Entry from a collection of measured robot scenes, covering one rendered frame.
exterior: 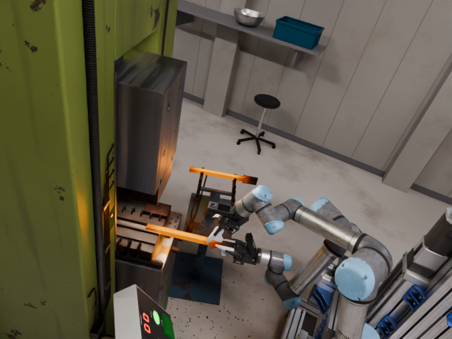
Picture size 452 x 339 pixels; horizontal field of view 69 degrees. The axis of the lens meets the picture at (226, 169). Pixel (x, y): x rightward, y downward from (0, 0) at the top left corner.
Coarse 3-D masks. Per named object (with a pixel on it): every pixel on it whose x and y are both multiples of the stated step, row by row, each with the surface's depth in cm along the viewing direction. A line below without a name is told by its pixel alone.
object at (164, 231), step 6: (150, 228) 153; (156, 228) 154; (162, 228) 154; (168, 228) 155; (162, 234) 154; (168, 234) 153; (174, 234) 153; (180, 234) 153; (186, 234) 154; (192, 234) 155; (192, 240) 154; (198, 240) 153; (204, 240) 153; (228, 246) 153; (234, 246) 153
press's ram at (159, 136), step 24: (120, 72) 101; (144, 72) 105; (168, 72) 108; (120, 96) 98; (144, 96) 97; (168, 96) 102; (120, 120) 103; (144, 120) 102; (168, 120) 111; (120, 144) 108; (144, 144) 107; (168, 144) 121; (120, 168) 114; (144, 168) 112; (144, 192) 119
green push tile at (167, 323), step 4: (164, 316) 118; (164, 320) 117; (168, 320) 120; (164, 324) 116; (168, 324) 119; (164, 328) 115; (168, 328) 117; (172, 328) 121; (164, 332) 114; (168, 332) 115; (172, 332) 119; (168, 336) 115; (172, 336) 117
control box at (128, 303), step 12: (132, 288) 108; (120, 300) 106; (132, 300) 104; (144, 300) 109; (120, 312) 103; (132, 312) 102; (144, 312) 105; (120, 324) 100; (132, 324) 99; (144, 324) 101; (156, 324) 110; (120, 336) 97; (132, 336) 96; (144, 336) 98; (156, 336) 106
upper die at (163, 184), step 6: (168, 168) 134; (168, 174) 138; (162, 180) 127; (162, 186) 130; (120, 192) 127; (126, 192) 127; (132, 192) 126; (138, 192) 126; (156, 192) 125; (162, 192) 134; (132, 198) 128; (138, 198) 128; (144, 198) 127; (150, 198) 127; (156, 198) 127; (156, 204) 128
